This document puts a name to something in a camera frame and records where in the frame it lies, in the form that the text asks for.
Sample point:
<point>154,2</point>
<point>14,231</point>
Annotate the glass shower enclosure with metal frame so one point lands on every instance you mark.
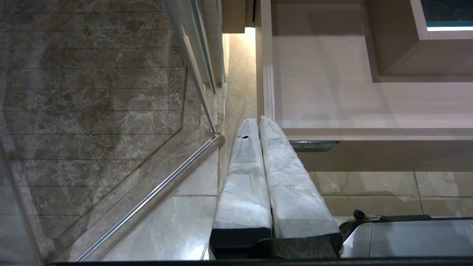
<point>103,129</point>

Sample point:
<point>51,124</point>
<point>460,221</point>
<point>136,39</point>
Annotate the light wooden vanity cabinet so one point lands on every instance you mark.
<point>366,85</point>

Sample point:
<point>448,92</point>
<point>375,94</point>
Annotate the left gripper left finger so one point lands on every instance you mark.
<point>242,192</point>

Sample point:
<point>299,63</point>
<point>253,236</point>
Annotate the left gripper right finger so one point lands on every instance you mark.
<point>295,199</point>

